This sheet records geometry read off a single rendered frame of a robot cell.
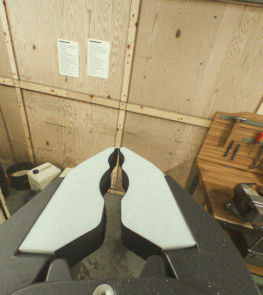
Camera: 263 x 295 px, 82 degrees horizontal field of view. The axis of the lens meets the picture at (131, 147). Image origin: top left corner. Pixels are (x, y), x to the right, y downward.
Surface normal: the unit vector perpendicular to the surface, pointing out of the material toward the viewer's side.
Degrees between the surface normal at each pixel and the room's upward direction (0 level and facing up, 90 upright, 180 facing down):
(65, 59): 90
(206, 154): 90
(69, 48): 90
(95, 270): 0
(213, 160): 90
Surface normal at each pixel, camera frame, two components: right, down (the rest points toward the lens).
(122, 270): 0.15, -0.86
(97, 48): -0.21, 0.45
